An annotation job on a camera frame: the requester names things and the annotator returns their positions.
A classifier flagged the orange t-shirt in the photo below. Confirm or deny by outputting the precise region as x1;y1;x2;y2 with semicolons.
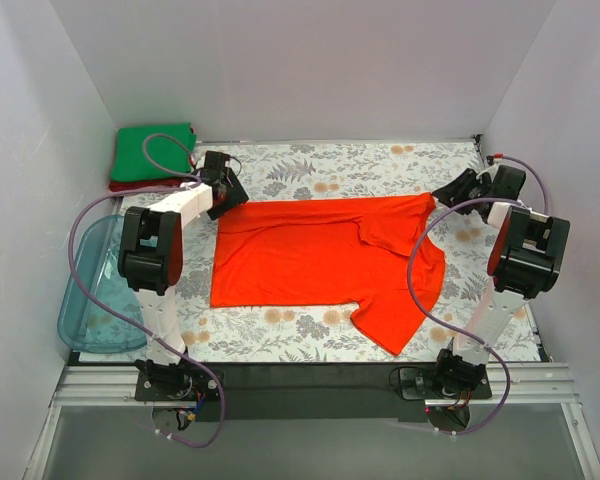
210;193;446;355

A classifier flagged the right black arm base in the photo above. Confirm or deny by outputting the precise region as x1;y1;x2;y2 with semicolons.
388;366;492;401

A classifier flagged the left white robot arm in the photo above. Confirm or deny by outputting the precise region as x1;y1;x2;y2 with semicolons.
118;150;249;400

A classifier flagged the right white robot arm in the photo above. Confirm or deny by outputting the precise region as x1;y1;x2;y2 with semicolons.
432;165;571;398

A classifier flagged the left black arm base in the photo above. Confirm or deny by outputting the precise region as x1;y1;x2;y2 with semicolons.
133;369;221;402

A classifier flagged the folded dark red t-shirt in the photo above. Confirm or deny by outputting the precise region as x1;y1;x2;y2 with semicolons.
108;125;198;193

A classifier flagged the folded green t-shirt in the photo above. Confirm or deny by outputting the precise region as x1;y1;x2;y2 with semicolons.
109;122;197;183

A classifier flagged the clear teal plastic bin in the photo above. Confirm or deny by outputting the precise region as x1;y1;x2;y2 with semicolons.
57;215;146;354

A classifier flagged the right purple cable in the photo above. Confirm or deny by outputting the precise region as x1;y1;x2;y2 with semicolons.
407;156;554;437

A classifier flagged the purple cable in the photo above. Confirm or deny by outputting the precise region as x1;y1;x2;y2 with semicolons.
68;133;228;449
407;156;554;437

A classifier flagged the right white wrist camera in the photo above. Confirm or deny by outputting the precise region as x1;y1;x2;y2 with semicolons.
481;153;504;181

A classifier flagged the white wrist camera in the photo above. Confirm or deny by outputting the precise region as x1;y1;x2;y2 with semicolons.
189;154;205;173
481;153;504;181

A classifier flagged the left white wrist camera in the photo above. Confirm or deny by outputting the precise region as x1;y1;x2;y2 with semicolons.
189;154;205;173

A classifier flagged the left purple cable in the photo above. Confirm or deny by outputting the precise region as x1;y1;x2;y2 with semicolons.
68;133;228;449

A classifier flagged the aluminium frame rail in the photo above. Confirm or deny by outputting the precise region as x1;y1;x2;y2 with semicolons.
27;363;600;479

